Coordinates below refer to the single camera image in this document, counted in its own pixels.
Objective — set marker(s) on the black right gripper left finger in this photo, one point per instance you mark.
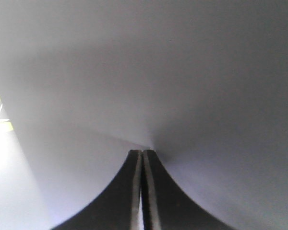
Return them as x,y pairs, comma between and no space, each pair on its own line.
117,207

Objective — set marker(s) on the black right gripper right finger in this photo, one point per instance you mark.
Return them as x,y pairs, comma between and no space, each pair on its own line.
166,206

